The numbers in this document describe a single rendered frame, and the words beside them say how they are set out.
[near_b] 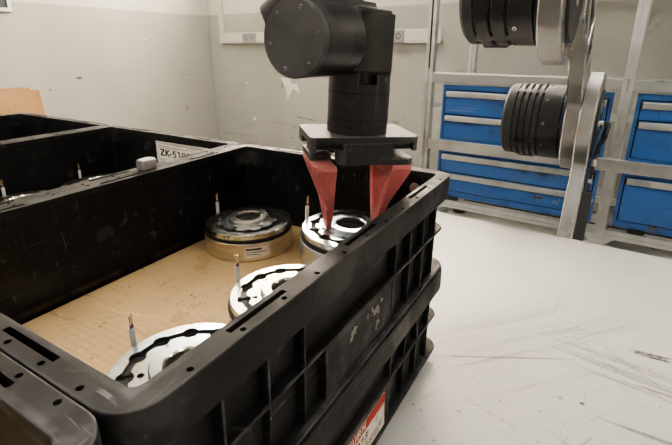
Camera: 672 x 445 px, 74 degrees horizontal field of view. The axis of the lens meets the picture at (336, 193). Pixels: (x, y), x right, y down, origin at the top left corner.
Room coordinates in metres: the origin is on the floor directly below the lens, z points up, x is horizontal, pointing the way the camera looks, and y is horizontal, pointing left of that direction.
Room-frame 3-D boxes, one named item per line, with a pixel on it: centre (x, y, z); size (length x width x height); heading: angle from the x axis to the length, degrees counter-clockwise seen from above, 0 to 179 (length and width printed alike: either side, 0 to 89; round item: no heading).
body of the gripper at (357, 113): (0.43, -0.02, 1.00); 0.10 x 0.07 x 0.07; 104
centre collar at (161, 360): (0.24, 0.10, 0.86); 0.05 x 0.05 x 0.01
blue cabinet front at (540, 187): (2.04, -0.82, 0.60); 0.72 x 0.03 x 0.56; 56
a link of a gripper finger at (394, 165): (0.43, -0.03, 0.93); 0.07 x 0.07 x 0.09; 14
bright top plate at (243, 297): (0.34, 0.04, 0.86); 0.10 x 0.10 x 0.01
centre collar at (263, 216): (0.50, 0.11, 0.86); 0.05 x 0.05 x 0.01
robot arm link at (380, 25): (0.42, -0.02, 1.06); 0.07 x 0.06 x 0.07; 146
